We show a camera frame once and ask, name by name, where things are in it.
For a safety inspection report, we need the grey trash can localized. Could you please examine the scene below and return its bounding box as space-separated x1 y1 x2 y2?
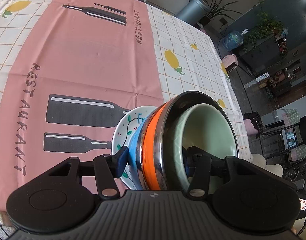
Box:
176 0 211 26

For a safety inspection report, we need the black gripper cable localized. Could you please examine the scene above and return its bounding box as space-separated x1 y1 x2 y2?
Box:
297 212 306 238

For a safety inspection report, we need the pink space heater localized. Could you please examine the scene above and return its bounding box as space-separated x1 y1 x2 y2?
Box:
221 54 240 75

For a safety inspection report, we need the long cardboard box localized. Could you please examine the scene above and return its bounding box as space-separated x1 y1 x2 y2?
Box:
244 72 271 89

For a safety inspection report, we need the pink and white printed tablecloth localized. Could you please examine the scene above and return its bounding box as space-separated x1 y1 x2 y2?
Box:
0 0 254 213

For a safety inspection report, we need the bushy green potted plant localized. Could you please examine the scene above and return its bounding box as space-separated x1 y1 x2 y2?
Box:
243 11 285 53

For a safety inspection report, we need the blue steel bowl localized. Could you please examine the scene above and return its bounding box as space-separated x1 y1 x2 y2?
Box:
128 110 156 191

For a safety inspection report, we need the green ceramic bowl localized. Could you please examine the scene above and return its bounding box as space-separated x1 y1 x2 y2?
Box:
173 104 240 188

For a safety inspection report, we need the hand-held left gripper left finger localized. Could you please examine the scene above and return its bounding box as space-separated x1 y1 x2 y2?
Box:
45 146 130 199

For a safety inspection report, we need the tall-leaf potted plant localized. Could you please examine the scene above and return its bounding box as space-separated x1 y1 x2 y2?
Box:
193 0 244 27

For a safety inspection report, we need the orange steel bowl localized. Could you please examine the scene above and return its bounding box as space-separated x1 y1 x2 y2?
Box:
141 91 240 191

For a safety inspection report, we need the white fruit-print plate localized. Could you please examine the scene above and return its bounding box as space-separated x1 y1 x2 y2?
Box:
111 105 157 189

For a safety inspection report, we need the beige cushion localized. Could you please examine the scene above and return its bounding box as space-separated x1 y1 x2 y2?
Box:
253 153 284 178

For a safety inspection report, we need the blue water bottle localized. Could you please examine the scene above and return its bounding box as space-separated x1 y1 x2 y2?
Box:
221 28 250 52

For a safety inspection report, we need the dark grey cabinet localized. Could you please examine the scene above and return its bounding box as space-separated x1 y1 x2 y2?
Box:
237 33 290 74

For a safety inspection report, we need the black chair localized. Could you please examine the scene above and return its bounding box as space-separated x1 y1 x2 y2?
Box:
262 115 306 161

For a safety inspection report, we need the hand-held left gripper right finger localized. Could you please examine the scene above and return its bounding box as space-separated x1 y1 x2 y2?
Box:
182 146 263 198

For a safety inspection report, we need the black ruffled cloth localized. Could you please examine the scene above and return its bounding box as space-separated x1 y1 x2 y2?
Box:
244 112 264 139

